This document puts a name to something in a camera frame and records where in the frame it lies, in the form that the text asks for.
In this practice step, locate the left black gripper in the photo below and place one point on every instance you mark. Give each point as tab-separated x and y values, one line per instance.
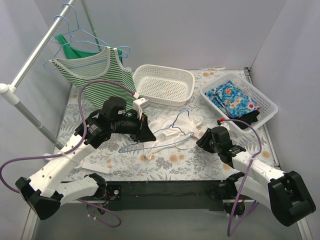
139	127

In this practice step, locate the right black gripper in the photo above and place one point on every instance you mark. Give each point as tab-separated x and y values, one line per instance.
206	139

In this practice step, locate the white tank top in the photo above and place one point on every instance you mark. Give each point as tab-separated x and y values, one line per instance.
189	145

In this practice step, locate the light blue wire hanger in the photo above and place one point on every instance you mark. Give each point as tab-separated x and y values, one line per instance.
173	131

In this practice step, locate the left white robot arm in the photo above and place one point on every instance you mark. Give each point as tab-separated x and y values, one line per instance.
45	191

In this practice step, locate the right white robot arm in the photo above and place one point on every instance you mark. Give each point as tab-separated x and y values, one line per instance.
284	193

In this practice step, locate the green striped tank top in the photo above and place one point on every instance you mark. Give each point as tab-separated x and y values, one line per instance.
98	93

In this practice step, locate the blue hanger under striped top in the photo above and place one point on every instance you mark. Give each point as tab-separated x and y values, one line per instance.
91	67

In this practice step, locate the solid green tank top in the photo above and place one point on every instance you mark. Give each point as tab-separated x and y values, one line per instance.
71	52

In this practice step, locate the blue hanger under green top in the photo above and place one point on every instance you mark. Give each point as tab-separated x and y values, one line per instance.
70	37

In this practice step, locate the floral table mat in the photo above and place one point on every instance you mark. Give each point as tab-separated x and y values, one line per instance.
170	163

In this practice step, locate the blue floral cloth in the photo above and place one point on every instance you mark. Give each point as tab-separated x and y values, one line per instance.
231	100

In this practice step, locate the black cloth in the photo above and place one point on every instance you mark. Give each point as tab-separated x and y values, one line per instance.
248	118

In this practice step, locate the white perforated basket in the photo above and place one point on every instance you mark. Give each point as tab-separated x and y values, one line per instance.
164	85

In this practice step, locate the white lattice basket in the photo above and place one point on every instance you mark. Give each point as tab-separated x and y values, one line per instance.
268	108

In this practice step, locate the silver clothes rack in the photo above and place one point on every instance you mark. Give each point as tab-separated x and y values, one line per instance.
8	91

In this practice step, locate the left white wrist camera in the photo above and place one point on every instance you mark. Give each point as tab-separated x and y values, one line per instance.
139	105

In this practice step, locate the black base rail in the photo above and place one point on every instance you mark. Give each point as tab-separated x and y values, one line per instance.
167	195

